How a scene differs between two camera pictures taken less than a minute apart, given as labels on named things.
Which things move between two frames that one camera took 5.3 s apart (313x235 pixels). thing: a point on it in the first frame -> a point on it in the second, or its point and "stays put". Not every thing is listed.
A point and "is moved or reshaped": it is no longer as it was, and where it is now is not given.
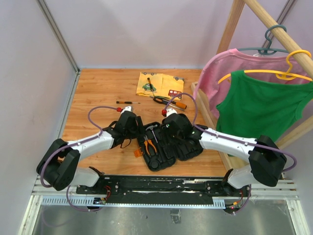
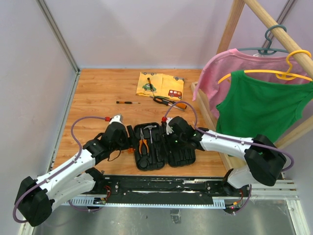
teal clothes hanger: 268,51 stays put
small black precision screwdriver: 126,102 stays put
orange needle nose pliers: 145,141 -> 141,140
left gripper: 140,130 -> 130,140
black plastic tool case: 160,151 is moved or reshaped
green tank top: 251,108 stays put
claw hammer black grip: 151,127 is moved or reshaped
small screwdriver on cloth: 151,88 stays put
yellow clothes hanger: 286,76 stays put
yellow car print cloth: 159,85 stays put
